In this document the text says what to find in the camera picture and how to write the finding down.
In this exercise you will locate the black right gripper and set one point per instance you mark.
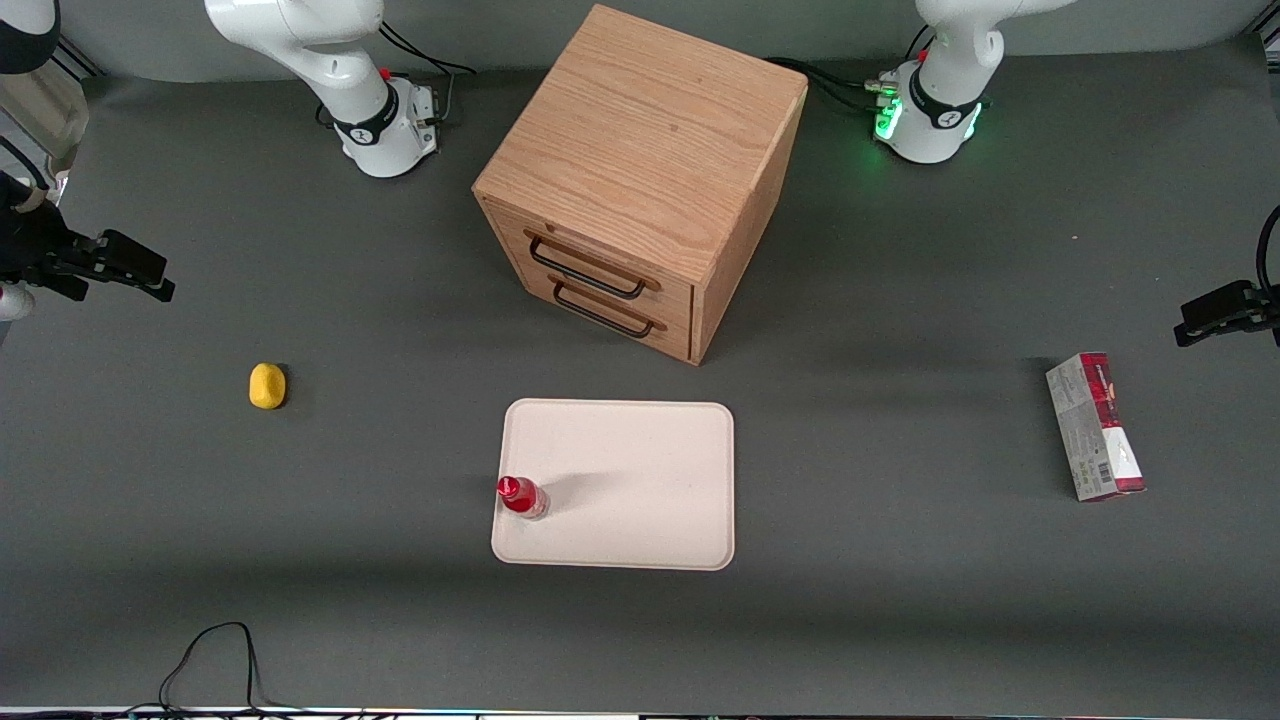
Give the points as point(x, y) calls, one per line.
point(32, 245)

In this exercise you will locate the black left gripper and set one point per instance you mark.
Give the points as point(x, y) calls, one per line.
point(1226, 306)

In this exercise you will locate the red coke bottle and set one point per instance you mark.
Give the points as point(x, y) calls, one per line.
point(522, 497)

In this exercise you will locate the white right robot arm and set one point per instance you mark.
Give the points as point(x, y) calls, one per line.
point(330, 70)

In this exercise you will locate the cream plastic tray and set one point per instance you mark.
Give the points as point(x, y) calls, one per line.
point(640, 480)

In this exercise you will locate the red and grey carton box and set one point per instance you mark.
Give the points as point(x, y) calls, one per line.
point(1095, 425)

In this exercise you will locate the yellow lemon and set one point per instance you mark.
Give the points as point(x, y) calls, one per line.
point(267, 386)

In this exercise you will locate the wooden drawer cabinet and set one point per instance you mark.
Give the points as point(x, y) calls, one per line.
point(640, 140)

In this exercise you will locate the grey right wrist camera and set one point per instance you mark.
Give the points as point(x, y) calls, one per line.
point(14, 301)

